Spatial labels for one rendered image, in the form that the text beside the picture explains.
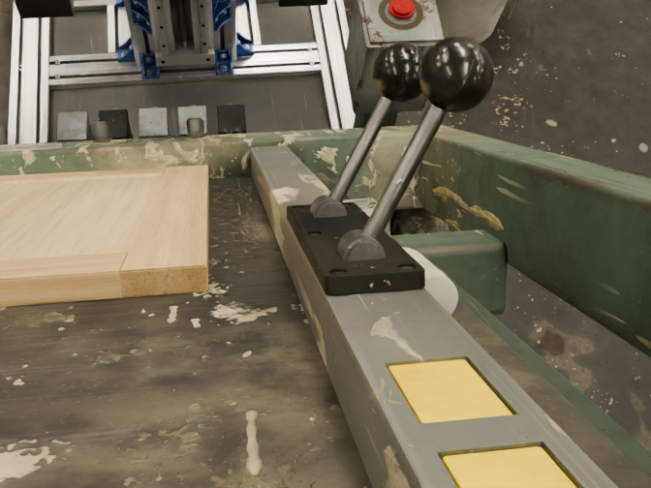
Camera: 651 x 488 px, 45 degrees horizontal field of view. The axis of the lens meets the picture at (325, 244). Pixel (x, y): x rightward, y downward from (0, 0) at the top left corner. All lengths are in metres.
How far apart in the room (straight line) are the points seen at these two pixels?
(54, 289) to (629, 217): 0.40
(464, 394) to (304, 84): 1.80
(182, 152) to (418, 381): 0.85
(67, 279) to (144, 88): 1.52
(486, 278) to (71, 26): 1.58
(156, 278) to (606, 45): 2.23
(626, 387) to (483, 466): 1.88
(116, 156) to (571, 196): 0.64
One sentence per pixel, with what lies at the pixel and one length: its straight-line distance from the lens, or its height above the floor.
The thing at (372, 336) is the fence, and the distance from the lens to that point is 0.32.
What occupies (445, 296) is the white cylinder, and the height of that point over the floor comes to 1.41.
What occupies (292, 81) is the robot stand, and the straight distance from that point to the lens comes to 2.05.
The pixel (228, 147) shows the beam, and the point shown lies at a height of 0.91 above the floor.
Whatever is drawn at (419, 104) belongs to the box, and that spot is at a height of 0.78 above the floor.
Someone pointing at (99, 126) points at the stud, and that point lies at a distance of 1.15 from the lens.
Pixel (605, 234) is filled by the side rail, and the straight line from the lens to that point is 0.63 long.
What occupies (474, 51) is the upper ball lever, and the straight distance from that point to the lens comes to 0.41.
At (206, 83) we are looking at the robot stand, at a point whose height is 0.21.
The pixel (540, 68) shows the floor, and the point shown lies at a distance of 2.51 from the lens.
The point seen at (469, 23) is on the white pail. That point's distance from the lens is 2.41.
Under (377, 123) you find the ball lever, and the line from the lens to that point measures 0.53.
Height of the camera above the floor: 1.82
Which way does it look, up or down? 63 degrees down
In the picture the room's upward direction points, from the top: 11 degrees clockwise
